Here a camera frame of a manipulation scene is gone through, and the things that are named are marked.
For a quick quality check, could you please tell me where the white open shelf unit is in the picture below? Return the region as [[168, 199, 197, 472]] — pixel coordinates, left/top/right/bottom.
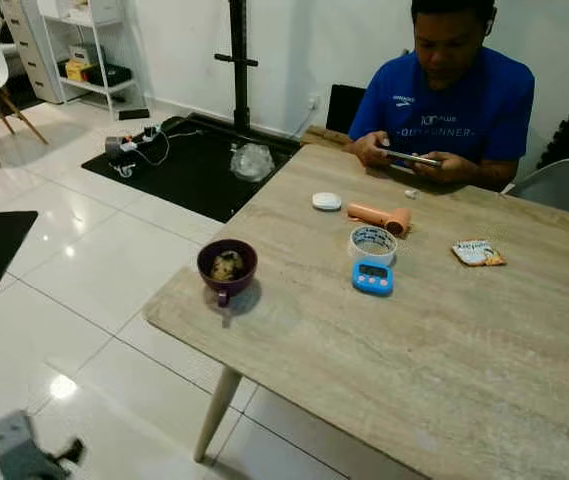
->
[[39, 0, 147, 111]]

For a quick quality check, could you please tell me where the brown food in purple bowl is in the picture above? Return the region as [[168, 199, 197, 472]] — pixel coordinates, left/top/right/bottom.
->
[[211, 250, 245, 282]]

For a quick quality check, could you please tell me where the white round case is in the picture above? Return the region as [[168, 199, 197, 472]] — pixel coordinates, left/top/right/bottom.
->
[[312, 192, 343, 212]]

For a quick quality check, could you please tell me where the blue digital timer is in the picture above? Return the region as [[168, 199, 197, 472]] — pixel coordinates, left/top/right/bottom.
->
[[352, 260, 395, 297]]

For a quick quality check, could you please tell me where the grey chair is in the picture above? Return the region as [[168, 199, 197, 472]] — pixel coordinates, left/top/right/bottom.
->
[[502, 158, 569, 221]]

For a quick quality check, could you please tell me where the purple bowl with handle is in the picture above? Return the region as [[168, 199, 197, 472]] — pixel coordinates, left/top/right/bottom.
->
[[197, 238, 259, 307]]

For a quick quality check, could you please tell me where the black stand pole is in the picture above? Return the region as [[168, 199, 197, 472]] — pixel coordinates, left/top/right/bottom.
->
[[214, 0, 260, 134]]

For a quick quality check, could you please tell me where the white power strip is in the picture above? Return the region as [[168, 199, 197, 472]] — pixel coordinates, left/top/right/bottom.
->
[[104, 125, 165, 161]]

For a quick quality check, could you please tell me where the black floor mat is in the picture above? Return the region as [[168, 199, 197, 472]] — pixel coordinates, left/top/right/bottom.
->
[[81, 113, 303, 224]]

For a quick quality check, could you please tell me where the yellow box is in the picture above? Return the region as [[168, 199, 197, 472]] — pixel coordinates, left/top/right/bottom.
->
[[66, 58, 93, 83]]

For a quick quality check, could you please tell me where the person's right hand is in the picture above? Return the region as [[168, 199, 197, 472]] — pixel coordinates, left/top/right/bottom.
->
[[351, 130, 400, 169]]

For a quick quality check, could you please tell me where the white drawer cabinet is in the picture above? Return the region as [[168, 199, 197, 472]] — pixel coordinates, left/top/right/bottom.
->
[[0, 0, 67, 106]]

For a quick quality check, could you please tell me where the crumpled clear plastic bag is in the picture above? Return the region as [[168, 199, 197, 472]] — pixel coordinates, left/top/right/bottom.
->
[[230, 142, 275, 183]]

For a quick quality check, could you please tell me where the dark smartphone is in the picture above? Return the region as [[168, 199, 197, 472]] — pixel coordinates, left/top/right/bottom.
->
[[384, 150, 443, 169]]

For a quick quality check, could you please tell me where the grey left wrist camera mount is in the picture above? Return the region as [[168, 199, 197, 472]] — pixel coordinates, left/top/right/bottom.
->
[[0, 410, 70, 480]]

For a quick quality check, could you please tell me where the black chair back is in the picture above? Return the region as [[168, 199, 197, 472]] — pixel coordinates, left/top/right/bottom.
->
[[326, 83, 367, 134]]

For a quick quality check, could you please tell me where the light wooden dining table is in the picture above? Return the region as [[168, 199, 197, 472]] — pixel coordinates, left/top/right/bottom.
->
[[144, 143, 569, 480]]

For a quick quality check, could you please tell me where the orange handheld dryer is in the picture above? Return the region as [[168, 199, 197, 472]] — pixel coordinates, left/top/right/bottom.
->
[[346, 202, 413, 238]]

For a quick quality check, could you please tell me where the person's left hand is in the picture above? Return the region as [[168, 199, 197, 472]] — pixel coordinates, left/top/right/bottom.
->
[[414, 150, 475, 186]]

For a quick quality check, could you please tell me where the wooden plank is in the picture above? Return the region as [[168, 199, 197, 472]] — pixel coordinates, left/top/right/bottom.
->
[[299, 125, 355, 151]]

